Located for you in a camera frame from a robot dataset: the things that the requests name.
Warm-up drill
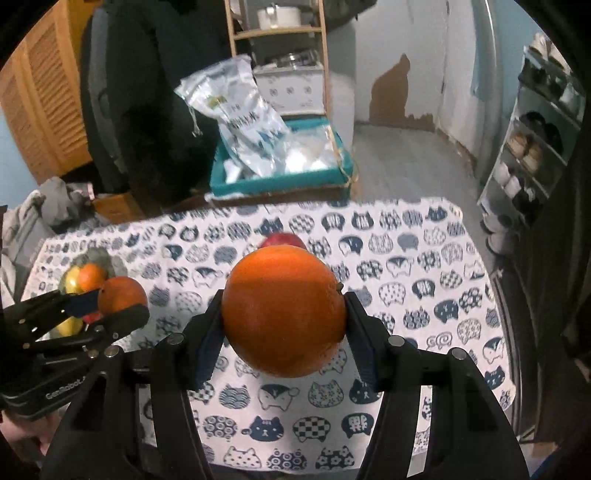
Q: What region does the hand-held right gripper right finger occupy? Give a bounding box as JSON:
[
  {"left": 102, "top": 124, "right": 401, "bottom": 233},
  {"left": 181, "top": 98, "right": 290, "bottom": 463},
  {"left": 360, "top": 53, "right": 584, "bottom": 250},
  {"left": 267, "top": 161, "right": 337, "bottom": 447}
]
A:
[{"left": 342, "top": 291, "right": 532, "bottom": 480}]

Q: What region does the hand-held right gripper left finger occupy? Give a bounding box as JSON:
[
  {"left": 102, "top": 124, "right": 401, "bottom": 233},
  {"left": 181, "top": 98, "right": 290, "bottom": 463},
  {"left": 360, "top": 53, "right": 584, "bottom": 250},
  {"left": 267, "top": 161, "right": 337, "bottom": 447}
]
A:
[{"left": 39, "top": 291, "right": 232, "bottom": 480}]

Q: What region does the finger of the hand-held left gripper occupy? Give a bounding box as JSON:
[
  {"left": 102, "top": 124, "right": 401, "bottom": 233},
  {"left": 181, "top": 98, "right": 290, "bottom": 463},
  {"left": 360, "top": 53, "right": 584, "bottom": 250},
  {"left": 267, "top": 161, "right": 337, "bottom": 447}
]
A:
[
  {"left": 0, "top": 289, "right": 101, "bottom": 348},
  {"left": 27, "top": 304, "right": 151, "bottom": 357}
]

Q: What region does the yellow mango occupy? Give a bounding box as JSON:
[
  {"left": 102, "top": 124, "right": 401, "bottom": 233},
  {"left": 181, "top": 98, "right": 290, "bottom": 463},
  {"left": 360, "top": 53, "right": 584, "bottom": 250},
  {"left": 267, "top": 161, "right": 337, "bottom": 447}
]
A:
[{"left": 50, "top": 267, "right": 86, "bottom": 339}]

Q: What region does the small orange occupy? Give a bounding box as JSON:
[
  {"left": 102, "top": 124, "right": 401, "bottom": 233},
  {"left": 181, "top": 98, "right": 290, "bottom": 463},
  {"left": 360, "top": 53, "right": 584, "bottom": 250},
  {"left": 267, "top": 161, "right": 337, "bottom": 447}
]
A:
[{"left": 98, "top": 276, "right": 148, "bottom": 315}]

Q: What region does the glass bowl with cat pattern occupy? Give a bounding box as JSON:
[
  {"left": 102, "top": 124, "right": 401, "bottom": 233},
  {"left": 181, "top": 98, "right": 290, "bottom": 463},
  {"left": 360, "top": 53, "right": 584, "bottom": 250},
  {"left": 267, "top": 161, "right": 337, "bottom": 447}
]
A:
[{"left": 48, "top": 247, "right": 130, "bottom": 342}]

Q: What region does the large orange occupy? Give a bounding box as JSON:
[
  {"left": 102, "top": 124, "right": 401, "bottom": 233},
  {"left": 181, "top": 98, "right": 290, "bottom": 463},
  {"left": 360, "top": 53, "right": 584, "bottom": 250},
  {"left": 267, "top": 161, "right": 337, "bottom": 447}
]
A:
[{"left": 221, "top": 244, "right": 348, "bottom": 378}]

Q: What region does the person's left hand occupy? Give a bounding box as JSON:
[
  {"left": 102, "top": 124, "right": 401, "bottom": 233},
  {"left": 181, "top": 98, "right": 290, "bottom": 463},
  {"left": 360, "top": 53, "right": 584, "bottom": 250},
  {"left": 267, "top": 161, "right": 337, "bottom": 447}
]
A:
[{"left": 0, "top": 413, "right": 61, "bottom": 462}]

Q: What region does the cat print tablecloth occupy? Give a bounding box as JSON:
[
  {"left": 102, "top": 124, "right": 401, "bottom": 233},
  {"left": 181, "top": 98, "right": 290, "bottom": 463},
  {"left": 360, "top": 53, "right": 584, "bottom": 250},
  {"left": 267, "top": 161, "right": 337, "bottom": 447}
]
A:
[{"left": 21, "top": 198, "right": 518, "bottom": 474}]

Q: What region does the grey padded jacket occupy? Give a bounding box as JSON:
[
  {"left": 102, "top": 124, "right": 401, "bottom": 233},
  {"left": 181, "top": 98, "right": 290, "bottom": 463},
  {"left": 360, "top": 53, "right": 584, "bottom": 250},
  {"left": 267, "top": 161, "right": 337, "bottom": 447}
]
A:
[{"left": 37, "top": 178, "right": 93, "bottom": 228}]

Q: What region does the small red apple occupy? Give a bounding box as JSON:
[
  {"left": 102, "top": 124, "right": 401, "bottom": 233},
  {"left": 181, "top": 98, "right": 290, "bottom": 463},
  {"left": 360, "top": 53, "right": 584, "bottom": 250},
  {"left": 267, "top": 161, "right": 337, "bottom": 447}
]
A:
[{"left": 257, "top": 232, "right": 308, "bottom": 252}]

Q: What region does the teal storage box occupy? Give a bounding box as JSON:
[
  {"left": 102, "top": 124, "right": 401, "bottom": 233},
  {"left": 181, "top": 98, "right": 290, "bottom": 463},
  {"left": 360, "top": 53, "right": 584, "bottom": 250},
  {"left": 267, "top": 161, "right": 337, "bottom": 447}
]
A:
[{"left": 210, "top": 117, "right": 358, "bottom": 197}]

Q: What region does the clear plastic bag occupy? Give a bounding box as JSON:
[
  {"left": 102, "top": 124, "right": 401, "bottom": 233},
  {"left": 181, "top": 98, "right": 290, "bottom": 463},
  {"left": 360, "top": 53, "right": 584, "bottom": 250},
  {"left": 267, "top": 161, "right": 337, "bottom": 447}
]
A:
[{"left": 277, "top": 124, "right": 343, "bottom": 174}]

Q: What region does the wooden louvered door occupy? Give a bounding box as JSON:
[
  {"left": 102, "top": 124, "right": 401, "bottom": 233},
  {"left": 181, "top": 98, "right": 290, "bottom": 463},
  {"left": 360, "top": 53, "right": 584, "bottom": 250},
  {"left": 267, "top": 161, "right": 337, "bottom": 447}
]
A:
[{"left": 0, "top": 0, "right": 93, "bottom": 183}]

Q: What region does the white printed plastic bag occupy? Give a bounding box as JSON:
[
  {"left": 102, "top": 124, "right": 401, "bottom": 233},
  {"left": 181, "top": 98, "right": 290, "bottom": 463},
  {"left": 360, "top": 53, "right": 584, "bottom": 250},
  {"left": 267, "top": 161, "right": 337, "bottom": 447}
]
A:
[{"left": 174, "top": 54, "right": 291, "bottom": 178}]

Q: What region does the shoe rack with shoes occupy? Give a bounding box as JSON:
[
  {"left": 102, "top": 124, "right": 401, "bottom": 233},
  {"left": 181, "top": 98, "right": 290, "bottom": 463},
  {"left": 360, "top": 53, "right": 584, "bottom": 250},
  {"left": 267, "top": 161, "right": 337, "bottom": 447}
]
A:
[{"left": 480, "top": 32, "right": 583, "bottom": 254}]

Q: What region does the white patterned box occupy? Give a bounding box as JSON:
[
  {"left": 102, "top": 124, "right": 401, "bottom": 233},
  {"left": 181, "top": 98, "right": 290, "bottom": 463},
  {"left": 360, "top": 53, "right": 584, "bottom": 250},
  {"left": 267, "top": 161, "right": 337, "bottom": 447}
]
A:
[{"left": 254, "top": 63, "right": 324, "bottom": 116}]

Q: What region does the wooden shelf unit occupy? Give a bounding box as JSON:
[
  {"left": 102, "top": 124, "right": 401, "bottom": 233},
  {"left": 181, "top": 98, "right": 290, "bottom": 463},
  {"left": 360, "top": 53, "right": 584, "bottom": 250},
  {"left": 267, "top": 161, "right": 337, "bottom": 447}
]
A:
[{"left": 225, "top": 0, "right": 331, "bottom": 121}]

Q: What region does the grey shoe rack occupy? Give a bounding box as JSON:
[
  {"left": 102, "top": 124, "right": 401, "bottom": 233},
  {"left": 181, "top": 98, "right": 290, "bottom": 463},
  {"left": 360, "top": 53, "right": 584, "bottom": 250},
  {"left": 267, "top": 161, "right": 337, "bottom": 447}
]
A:
[{"left": 478, "top": 44, "right": 585, "bottom": 232}]

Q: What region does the metal pot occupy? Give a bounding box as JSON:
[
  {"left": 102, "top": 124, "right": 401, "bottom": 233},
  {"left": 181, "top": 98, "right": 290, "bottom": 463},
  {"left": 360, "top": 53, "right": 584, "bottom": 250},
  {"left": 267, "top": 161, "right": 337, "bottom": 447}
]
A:
[{"left": 277, "top": 53, "right": 319, "bottom": 68}]

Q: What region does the white cooking pot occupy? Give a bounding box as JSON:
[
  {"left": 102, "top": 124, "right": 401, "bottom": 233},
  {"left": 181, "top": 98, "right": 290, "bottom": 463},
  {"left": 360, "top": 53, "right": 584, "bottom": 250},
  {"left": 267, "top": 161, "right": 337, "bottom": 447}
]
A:
[{"left": 256, "top": 4, "right": 301, "bottom": 29}]

